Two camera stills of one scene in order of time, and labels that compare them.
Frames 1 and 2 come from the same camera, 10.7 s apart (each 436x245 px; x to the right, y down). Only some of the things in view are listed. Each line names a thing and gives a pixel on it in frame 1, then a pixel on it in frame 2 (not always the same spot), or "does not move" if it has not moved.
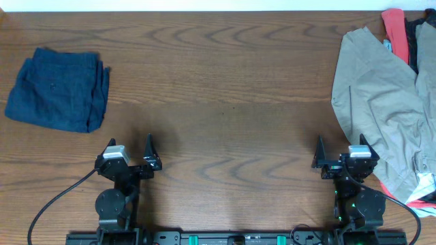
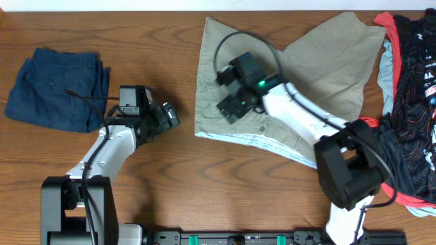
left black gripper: [151, 159] to [165, 122]
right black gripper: [331, 168] to [231, 101]
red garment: [394, 24] to [387, 20]
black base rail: [236, 237] does not move
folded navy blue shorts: [63, 90] does not move
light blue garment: [424, 184] to [385, 76]
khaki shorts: [377, 94] to [328, 58]
